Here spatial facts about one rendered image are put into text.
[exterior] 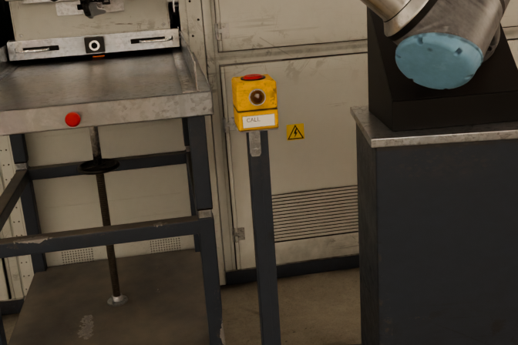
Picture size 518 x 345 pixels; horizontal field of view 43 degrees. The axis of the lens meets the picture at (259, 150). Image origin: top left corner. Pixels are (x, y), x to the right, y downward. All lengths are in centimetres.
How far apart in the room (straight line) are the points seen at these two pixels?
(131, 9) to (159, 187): 60
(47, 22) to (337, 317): 132
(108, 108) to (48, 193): 84
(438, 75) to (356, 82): 101
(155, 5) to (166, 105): 75
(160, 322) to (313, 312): 56
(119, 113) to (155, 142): 73
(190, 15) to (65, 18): 39
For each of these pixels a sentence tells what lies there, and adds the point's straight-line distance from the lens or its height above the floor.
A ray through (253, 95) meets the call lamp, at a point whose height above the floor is 88.
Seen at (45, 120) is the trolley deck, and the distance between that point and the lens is 153.
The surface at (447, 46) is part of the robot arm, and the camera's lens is 122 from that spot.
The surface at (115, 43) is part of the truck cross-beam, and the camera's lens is 220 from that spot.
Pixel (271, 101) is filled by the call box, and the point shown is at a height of 86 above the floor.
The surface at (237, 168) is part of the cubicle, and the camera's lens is 225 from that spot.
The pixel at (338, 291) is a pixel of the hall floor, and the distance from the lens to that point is 235.
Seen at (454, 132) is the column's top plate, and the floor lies 75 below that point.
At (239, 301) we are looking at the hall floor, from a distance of 232.
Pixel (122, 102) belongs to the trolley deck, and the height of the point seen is 84.
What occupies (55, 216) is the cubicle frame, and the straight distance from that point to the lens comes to 233.
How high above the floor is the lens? 113
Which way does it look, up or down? 16 degrees down
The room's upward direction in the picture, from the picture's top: 4 degrees counter-clockwise
